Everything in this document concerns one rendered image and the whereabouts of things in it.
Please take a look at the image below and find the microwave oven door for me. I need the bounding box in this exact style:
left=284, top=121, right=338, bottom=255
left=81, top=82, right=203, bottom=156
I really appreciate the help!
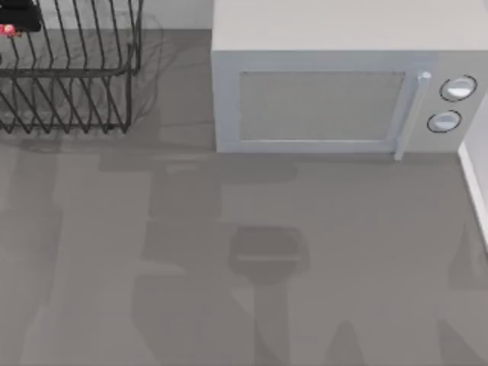
left=211, top=50, right=439, bottom=155

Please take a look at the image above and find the pale microwave oven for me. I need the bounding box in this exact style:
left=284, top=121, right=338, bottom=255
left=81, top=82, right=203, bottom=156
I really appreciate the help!
left=210, top=0, right=488, bottom=162

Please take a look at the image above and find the small microwave knob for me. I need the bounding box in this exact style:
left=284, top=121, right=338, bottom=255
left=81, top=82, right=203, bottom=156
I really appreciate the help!
left=426, top=110, right=463, bottom=134

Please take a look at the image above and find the large microwave knob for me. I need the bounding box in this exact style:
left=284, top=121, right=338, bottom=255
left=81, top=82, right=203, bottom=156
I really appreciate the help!
left=439, top=75, right=478, bottom=102

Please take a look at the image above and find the black object with pink spot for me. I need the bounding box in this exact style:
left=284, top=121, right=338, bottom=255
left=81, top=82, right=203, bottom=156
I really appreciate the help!
left=0, top=0, right=43, bottom=38

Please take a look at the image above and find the black wire dish rack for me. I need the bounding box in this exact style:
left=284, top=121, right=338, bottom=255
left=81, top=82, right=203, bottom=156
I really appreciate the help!
left=0, top=0, right=146, bottom=135

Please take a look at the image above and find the pale microwave door handle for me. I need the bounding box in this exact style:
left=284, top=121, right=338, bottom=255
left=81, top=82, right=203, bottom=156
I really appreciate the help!
left=393, top=71, right=432, bottom=162

